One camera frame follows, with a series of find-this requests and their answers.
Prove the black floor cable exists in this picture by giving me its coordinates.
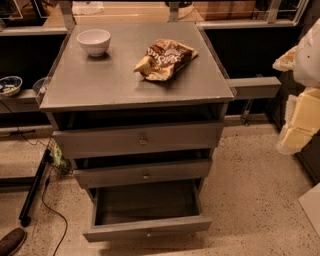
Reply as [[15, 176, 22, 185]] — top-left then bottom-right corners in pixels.
[[0, 99, 69, 256]]

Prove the grey top drawer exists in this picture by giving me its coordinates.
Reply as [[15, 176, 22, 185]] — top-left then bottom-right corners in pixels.
[[53, 111, 223, 159]]

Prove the grey drawer cabinet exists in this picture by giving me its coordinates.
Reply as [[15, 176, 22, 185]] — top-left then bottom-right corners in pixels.
[[38, 21, 236, 201]]

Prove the brown chip bag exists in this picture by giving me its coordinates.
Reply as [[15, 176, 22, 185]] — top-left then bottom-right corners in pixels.
[[134, 39, 199, 81]]

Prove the grey side shelf right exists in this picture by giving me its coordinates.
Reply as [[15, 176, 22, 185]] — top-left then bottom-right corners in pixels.
[[227, 77, 281, 100]]

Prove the grey middle drawer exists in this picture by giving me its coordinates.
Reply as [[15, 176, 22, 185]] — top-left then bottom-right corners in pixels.
[[74, 149, 212, 189]]

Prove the white ceramic bowl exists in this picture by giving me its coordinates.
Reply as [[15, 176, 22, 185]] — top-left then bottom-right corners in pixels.
[[77, 29, 111, 57]]

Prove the black pole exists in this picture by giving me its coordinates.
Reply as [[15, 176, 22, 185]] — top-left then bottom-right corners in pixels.
[[19, 149, 51, 227]]

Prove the clear glass cup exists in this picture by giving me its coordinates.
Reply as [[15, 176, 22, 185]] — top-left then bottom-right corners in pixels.
[[32, 77, 51, 94]]

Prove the grey drawer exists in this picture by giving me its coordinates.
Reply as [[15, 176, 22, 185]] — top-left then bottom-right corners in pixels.
[[53, 111, 223, 159], [84, 180, 212, 242], [74, 149, 212, 189]]

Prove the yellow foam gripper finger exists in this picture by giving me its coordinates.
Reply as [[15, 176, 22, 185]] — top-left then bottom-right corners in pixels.
[[276, 88, 320, 155]]

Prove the green packet in basket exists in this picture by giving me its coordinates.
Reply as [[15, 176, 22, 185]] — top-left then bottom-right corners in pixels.
[[51, 145, 64, 168]]

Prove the dark shoe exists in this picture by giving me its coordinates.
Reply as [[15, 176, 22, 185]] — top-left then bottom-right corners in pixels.
[[0, 228, 27, 256]]

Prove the grey side shelf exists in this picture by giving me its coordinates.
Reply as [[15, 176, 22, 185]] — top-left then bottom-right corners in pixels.
[[0, 89, 39, 114], [227, 77, 281, 100]]

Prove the grey bottom drawer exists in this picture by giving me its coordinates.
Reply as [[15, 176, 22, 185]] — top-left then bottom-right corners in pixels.
[[84, 180, 212, 242]]

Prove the small patterned bowl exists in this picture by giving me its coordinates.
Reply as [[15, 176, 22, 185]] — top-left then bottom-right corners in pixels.
[[0, 76, 23, 97]]

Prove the grey side shelf left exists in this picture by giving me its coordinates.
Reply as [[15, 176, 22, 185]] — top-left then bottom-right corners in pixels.
[[0, 89, 39, 114]]

